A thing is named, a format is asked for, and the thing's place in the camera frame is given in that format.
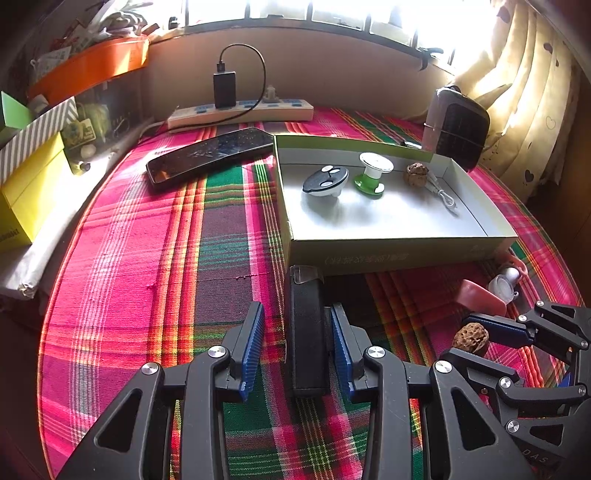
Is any small white round jar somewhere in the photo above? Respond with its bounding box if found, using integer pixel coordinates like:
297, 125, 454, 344
488, 275, 519, 305

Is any yellow box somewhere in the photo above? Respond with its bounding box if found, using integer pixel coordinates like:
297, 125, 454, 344
0, 132, 74, 252

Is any black rectangular case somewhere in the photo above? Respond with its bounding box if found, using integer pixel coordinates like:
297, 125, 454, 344
284, 265, 329, 398

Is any black charger adapter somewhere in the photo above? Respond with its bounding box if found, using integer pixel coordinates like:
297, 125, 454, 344
213, 71, 236, 109

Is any white plug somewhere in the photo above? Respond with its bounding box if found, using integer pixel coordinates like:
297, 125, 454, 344
263, 85, 280, 104

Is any black window latch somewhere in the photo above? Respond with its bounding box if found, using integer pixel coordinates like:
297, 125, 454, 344
417, 47, 444, 71

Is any black charger cable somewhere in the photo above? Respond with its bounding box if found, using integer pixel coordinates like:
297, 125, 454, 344
184, 43, 269, 128

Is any black smartphone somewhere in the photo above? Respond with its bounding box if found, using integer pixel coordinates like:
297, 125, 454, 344
146, 127, 274, 190

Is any cream heart-print curtain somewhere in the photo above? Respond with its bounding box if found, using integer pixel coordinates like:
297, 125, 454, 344
454, 1, 579, 201

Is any grey black desk heater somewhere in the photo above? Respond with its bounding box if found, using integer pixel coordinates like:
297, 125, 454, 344
422, 85, 490, 172

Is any striped grey white box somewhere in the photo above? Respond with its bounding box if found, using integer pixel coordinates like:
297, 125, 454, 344
0, 96, 78, 184

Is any white green thread spool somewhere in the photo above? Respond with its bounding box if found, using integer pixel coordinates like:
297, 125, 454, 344
353, 152, 394, 197

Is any small silver cylinder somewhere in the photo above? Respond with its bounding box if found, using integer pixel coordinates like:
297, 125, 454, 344
401, 141, 422, 150

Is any white egg-shaped keychain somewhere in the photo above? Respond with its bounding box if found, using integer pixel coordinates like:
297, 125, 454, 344
500, 266, 521, 287

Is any white power strip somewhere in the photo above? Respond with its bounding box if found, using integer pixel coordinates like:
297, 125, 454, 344
166, 99, 315, 129

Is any green box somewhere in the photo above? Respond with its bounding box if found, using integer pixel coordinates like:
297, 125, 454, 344
0, 91, 34, 146

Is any orange storage tray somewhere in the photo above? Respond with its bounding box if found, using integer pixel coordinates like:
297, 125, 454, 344
27, 36, 149, 106

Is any green white cardboard tray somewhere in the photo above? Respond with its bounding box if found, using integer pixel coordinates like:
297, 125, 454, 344
274, 135, 517, 276

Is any brown walnut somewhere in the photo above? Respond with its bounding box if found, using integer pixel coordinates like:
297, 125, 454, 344
452, 322, 490, 357
404, 162, 430, 188

